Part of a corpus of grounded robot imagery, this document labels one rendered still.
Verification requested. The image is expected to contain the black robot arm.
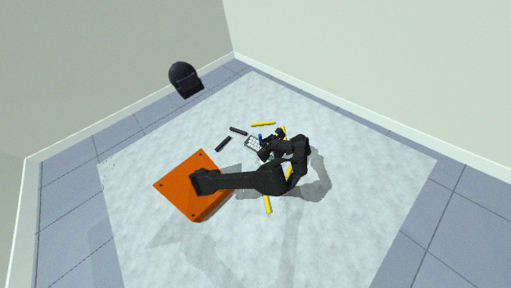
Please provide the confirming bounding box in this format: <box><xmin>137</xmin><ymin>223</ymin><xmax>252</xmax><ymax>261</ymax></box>
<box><xmin>189</xmin><ymin>134</ymin><xmax>311</xmax><ymax>196</ymax></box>

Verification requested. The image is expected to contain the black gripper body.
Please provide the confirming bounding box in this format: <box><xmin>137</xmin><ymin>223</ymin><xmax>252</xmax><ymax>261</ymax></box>
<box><xmin>257</xmin><ymin>128</ymin><xmax>286</xmax><ymax>162</ymax></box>

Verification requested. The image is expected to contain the black cylinder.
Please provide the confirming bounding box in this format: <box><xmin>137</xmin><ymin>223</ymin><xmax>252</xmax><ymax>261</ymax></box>
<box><xmin>215</xmin><ymin>136</ymin><xmax>231</xmax><ymax>152</ymax></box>
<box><xmin>229</xmin><ymin>127</ymin><xmax>247</xmax><ymax>136</ymax></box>

